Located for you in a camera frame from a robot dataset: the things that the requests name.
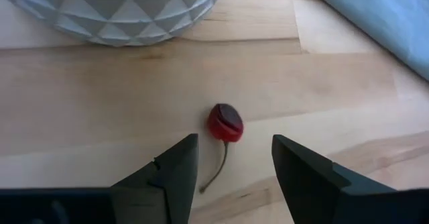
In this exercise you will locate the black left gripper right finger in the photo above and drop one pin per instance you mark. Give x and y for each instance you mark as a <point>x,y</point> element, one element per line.
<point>335,200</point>

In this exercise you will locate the succulent in white patterned pot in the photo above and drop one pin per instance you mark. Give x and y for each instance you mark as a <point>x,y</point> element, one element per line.
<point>117,12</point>

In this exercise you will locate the red toy cherry with stem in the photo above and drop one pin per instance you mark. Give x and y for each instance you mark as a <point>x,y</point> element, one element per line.
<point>224,125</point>

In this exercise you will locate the grey folded cloth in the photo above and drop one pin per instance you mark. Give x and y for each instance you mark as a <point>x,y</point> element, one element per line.
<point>385,19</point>

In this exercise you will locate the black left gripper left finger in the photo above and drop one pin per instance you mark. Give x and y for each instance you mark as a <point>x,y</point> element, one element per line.
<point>134,204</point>

